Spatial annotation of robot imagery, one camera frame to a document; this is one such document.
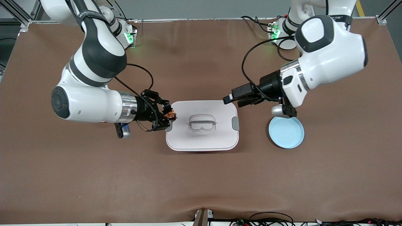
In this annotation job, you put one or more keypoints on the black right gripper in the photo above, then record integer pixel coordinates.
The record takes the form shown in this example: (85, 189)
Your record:
(143, 109)

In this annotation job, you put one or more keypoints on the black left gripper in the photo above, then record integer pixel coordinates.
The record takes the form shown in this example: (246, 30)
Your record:
(270, 85)

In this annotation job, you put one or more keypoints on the orange black push-button switch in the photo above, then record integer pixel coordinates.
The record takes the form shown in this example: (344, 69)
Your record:
(169, 113)

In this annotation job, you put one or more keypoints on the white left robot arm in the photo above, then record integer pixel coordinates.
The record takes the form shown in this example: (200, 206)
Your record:
(333, 56)

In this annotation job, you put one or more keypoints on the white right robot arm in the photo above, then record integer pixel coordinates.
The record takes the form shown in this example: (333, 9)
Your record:
(88, 106)

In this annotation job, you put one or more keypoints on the white lidded storage box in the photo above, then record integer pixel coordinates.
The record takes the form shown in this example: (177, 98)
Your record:
(201, 141)

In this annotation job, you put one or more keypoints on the light blue round plate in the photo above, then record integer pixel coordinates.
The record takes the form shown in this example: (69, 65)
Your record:
(285, 135)

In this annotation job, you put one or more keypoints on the brown table mat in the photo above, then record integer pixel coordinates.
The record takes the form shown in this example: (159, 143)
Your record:
(201, 188)

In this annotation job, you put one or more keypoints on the aluminium table edge rail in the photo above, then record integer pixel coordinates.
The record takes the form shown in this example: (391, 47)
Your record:
(204, 18)

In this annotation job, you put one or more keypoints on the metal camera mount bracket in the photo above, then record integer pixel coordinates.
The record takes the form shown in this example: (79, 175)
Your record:
(202, 218)

